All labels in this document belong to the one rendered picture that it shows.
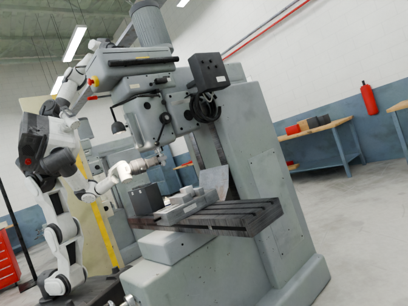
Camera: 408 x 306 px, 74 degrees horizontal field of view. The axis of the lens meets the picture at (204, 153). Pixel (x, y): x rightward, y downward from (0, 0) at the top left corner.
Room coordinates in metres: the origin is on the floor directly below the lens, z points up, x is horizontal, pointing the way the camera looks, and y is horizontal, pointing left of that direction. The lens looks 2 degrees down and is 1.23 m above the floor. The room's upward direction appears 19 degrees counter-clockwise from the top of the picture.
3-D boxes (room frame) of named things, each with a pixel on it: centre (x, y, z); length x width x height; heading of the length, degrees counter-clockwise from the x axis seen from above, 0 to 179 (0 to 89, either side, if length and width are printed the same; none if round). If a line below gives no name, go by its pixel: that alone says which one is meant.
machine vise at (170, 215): (1.50, 0.19, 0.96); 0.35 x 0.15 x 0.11; 127
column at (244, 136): (2.03, -0.22, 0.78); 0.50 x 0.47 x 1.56; 129
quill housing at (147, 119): (1.64, 0.25, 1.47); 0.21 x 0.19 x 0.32; 39
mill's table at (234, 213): (1.61, 0.23, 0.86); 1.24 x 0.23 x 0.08; 39
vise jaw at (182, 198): (1.49, 0.21, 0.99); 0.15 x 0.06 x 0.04; 37
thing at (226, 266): (1.63, 0.28, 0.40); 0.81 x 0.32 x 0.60; 129
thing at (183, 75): (1.96, -0.13, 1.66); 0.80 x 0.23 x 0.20; 129
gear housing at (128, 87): (1.67, 0.22, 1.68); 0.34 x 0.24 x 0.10; 129
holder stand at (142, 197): (1.99, 0.52, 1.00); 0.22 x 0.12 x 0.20; 49
